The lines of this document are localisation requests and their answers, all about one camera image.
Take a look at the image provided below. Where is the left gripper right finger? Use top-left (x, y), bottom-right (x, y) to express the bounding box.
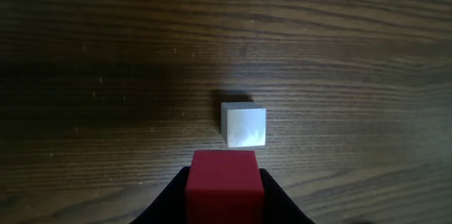
top-left (259, 167), bottom-right (316, 224)

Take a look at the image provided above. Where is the white cube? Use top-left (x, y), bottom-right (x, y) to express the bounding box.
top-left (220, 101), bottom-right (267, 148)

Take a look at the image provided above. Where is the red cube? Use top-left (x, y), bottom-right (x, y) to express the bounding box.
top-left (184, 149), bottom-right (266, 224)

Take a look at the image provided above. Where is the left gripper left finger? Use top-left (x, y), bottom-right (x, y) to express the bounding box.
top-left (129, 166), bottom-right (192, 224)

